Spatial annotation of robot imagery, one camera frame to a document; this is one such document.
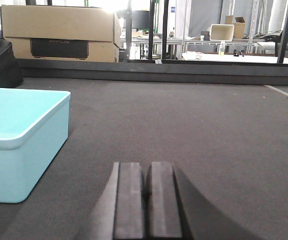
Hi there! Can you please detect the black conveyor belt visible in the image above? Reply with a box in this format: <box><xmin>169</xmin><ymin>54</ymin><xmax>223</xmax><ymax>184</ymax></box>
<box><xmin>0</xmin><ymin>78</ymin><xmax>288</xmax><ymax>240</ymax></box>

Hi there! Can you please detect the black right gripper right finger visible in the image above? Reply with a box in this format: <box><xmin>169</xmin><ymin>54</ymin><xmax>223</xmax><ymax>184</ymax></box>
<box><xmin>145</xmin><ymin>161</ymin><xmax>225</xmax><ymax>240</ymax></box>

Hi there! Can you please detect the small cardboard box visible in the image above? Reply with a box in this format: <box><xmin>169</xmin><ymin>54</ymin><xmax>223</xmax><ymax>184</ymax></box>
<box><xmin>225</xmin><ymin>15</ymin><xmax>246</xmax><ymax>39</ymax></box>

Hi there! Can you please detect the light blue plastic bin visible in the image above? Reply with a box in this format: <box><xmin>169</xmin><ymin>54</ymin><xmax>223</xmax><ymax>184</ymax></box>
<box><xmin>0</xmin><ymin>88</ymin><xmax>71</xmax><ymax>203</ymax></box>

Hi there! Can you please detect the large cardboard box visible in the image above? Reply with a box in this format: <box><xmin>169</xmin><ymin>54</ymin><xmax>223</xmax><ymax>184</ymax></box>
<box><xmin>0</xmin><ymin>5</ymin><xmax>121</xmax><ymax>63</ymax></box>

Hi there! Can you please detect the white bin on table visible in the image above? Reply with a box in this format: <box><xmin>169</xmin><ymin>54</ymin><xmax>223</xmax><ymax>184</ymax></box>
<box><xmin>208</xmin><ymin>24</ymin><xmax>235</xmax><ymax>42</ymax></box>

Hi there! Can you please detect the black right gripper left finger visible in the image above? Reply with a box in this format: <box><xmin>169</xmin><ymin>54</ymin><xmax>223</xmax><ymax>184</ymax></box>
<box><xmin>74</xmin><ymin>162</ymin><xmax>144</xmax><ymax>240</ymax></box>

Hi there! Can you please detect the yellow drink bottle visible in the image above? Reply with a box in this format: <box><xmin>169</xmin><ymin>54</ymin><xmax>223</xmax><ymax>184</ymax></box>
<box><xmin>218</xmin><ymin>41</ymin><xmax>226</xmax><ymax>56</ymax></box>

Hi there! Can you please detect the black bag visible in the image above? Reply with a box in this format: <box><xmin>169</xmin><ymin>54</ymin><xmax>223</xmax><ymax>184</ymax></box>
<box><xmin>0</xmin><ymin>37</ymin><xmax>24</xmax><ymax>88</ymax></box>

